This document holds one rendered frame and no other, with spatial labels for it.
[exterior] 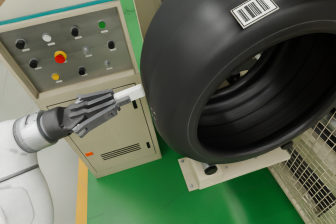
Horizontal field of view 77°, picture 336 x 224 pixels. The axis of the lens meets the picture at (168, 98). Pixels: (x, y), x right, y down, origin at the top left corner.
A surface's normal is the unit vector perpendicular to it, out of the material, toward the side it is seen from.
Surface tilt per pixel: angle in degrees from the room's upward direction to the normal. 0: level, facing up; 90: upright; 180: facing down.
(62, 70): 90
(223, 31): 51
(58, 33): 90
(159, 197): 0
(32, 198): 61
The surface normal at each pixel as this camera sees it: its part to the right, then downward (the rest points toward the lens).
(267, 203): -0.11, -0.70
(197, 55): -0.37, 0.21
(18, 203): 0.74, -0.41
